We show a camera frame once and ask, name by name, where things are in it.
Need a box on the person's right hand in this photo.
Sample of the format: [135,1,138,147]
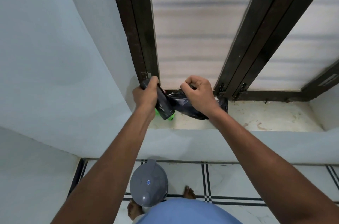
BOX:
[181,75,221,120]

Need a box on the person's left hand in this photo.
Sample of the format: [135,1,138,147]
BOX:
[132,76,160,120]

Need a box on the black plastic bag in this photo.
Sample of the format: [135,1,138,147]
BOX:
[165,88,229,121]

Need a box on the black garbage bag roll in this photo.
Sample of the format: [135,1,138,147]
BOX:
[139,78,176,121]

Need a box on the person's left forearm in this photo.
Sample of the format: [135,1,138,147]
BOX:
[50,109,157,224]

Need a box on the person's right forearm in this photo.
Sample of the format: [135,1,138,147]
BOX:
[208,107,339,224]

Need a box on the frosted glass window pane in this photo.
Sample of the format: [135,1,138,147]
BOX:
[148,0,265,91]
[248,0,339,91]

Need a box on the white marble window sill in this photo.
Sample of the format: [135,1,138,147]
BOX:
[148,99,325,132]

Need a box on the grey dustbin with lid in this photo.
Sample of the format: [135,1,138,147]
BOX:
[129,159,169,208]

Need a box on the person's right foot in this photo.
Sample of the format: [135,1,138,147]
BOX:
[183,185,196,200]

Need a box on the person's foot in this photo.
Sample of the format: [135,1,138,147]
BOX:
[183,185,196,200]
[127,200,145,221]

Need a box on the blue shirt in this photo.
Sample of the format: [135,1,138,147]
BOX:
[136,197,243,224]

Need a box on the person's left foot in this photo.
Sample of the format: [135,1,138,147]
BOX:
[127,200,145,221]

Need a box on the dark wooden window frame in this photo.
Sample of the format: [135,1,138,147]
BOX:
[106,0,339,102]

